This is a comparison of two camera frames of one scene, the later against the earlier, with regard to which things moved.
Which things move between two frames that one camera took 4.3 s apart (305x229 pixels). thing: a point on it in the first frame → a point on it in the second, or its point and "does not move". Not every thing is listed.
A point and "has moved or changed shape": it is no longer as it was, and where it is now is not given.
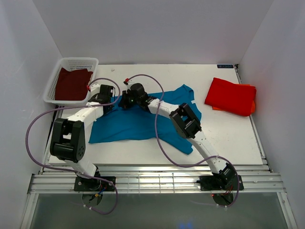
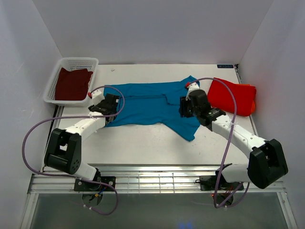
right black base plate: [222, 182] does not move
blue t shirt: [134, 123] has moved or changed shape
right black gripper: [124, 102] → [183, 103]
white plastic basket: [71, 81] does not move
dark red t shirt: [73, 85] does not move
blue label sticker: [225, 66] does not move
